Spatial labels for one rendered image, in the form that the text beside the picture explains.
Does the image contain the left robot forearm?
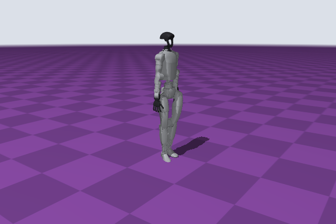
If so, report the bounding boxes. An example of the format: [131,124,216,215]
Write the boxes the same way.
[173,76,178,90]

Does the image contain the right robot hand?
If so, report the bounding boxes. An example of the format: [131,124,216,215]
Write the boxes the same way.
[153,94,164,112]

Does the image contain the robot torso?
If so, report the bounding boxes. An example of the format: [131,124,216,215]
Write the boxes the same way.
[159,48,177,99]

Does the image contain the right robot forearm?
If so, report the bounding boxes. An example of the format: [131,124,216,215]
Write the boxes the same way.
[154,74,161,98]

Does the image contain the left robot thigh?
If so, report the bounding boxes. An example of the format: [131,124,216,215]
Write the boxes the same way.
[168,90,183,127]

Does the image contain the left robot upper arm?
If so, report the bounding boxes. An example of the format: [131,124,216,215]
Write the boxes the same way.
[176,52,180,76]

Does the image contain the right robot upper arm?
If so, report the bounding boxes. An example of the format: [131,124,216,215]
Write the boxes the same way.
[155,53,165,80]

